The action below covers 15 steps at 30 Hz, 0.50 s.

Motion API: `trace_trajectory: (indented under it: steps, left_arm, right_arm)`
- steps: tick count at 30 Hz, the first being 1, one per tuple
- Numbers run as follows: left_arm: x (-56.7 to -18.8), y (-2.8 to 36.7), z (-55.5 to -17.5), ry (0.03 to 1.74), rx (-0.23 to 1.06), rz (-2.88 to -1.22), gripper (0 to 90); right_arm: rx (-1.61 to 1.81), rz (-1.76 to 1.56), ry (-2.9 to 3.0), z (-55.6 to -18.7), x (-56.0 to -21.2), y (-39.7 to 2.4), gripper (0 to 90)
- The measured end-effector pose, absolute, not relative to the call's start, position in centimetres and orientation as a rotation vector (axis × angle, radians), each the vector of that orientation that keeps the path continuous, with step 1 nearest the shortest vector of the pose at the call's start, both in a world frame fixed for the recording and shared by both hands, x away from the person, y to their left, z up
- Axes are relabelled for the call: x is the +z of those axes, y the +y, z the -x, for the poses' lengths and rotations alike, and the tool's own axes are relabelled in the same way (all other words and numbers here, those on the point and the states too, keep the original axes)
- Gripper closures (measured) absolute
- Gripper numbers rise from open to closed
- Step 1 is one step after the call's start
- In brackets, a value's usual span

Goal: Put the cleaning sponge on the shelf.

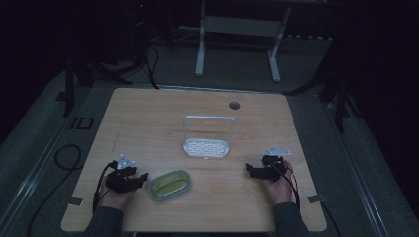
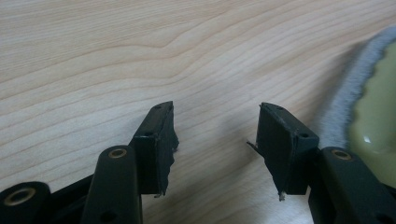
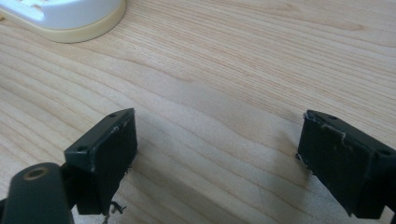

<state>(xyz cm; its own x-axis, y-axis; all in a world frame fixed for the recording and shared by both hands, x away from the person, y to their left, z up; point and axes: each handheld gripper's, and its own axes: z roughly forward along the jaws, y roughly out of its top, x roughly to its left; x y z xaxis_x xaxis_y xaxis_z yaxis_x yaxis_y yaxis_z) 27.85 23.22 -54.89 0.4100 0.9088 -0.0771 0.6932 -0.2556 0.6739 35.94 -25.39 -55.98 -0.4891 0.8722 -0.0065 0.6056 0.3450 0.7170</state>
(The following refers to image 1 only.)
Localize hand-held gripper black cable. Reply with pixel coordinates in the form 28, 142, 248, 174
92, 160, 119, 215
271, 163, 302, 212

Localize dark tripod stand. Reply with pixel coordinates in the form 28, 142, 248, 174
282, 39, 364, 134
54, 42, 160, 119

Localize left hand-held gripper black cable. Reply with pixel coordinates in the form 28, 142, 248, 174
92, 160, 119, 215

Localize person's right hand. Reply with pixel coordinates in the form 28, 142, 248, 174
261, 160, 298, 207

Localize person's left hand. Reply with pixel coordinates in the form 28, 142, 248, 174
96, 174, 136, 212

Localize white slotted rack with handle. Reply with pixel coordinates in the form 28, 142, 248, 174
182, 115, 237, 160

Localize black cable on floor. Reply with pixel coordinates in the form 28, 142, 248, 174
26, 143, 83, 237

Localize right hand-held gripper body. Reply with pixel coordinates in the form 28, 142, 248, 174
260, 145, 293, 184

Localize right hand-held gripper black cable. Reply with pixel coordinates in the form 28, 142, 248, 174
271, 163, 302, 212

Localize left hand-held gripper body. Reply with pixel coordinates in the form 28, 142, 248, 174
105, 153, 140, 196

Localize green oval dish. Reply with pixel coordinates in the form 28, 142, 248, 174
147, 169, 193, 202

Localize white metal stand frame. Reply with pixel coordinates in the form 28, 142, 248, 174
194, 0, 293, 84

